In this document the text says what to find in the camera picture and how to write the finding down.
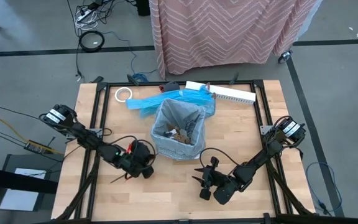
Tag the black table clamp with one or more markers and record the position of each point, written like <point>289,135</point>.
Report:
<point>234,78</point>
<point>266,217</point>
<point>97,79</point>
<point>133,79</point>

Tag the pink quilted hanging blanket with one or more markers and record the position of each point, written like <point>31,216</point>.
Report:
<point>309,18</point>

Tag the black beam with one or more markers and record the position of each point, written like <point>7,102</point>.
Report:
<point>17,180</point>

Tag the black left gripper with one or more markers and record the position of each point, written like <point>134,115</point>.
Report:
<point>138,158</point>

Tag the silver mounting plate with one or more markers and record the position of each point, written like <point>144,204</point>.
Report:
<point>263,130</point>

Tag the white paper sheet on cart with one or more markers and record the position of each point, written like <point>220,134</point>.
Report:
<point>20,199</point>

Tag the white tape roll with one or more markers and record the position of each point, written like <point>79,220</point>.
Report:
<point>127,89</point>

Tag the blue plastic trash bag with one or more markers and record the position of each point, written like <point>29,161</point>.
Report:
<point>141,104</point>

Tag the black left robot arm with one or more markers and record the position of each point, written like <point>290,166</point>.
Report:
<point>82,138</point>

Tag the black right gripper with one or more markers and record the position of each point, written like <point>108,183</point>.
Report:
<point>214,179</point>

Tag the brown paper ball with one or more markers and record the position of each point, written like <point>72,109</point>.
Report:
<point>183,137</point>

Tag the black electronics box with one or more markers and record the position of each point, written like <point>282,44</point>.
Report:
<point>37,147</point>

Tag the grey patterned trash bag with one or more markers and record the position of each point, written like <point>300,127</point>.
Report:
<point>179,152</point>

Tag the pink chevron cloth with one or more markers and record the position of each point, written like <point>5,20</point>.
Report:
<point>228,31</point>

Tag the dark grey red pouch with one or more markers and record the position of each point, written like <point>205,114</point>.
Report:
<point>170,87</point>

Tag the black aluminium table frame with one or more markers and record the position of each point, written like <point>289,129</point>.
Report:
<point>104,102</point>

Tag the white power strip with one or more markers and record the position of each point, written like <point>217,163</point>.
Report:
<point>84,14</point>

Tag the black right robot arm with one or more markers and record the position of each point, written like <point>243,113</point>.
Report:
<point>259,158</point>

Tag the grey cart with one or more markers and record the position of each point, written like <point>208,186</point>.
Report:
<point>9,160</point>

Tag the black floor box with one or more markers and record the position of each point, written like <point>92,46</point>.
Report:
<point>142,7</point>

